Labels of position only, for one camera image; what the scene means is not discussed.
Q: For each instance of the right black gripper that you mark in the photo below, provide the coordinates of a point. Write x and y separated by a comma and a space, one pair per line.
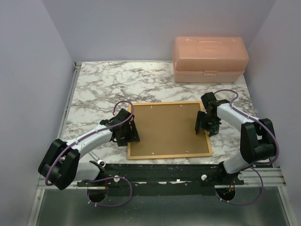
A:
213, 129

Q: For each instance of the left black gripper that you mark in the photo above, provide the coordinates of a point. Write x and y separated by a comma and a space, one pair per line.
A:
133, 136

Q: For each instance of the orange wooden picture frame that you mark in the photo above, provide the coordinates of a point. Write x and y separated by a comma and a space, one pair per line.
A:
169, 156

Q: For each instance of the brown cardboard backing board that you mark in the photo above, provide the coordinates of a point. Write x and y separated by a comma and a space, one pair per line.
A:
169, 129

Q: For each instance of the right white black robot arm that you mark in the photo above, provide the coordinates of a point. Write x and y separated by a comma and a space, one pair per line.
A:
257, 137

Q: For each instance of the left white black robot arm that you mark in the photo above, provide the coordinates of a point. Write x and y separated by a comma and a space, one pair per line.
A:
60, 165

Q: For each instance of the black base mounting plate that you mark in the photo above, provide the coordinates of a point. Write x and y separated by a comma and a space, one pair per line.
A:
160, 180

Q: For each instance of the silver ratchet wrench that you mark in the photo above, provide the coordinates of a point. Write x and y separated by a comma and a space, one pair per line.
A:
97, 159

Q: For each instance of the pink translucent plastic box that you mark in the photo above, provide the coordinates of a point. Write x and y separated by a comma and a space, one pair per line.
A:
209, 59

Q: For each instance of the aluminium extrusion rail left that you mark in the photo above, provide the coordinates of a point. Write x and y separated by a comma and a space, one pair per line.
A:
69, 99

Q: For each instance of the aluminium extrusion rail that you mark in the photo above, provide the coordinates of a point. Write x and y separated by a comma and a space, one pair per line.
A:
271, 177
69, 99

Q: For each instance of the aluminium extrusion rail front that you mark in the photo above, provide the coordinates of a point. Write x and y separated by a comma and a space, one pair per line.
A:
271, 177

